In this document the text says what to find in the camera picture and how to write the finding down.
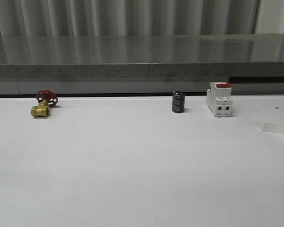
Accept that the white half pipe clamp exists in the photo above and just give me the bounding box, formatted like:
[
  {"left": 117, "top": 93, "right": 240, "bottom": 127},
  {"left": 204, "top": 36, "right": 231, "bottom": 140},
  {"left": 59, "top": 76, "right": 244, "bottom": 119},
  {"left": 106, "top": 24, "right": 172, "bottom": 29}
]
[{"left": 258, "top": 120, "right": 284, "bottom": 135}]

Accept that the black cylindrical capacitor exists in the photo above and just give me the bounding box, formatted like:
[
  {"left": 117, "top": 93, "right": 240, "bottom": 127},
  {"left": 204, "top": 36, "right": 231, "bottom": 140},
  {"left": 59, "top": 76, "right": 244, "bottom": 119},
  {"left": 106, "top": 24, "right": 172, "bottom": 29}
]
[{"left": 172, "top": 91, "right": 186, "bottom": 113}]

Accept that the grey stone countertop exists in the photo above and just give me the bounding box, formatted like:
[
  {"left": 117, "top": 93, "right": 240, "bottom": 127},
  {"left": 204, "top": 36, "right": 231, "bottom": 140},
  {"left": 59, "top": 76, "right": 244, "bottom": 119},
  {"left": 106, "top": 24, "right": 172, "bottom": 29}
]
[{"left": 0, "top": 34, "right": 284, "bottom": 81}]

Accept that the brass valve red handwheel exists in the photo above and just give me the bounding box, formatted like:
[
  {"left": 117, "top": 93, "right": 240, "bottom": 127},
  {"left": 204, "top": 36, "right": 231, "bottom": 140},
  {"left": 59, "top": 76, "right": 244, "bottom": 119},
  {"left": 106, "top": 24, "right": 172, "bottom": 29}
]
[{"left": 31, "top": 90, "right": 58, "bottom": 118}]

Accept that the white circuit breaker red switch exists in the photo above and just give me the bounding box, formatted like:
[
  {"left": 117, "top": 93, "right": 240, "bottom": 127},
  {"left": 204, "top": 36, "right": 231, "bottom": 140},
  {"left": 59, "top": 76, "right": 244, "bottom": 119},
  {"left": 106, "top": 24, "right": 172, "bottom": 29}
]
[{"left": 206, "top": 82, "right": 233, "bottom": 117}]

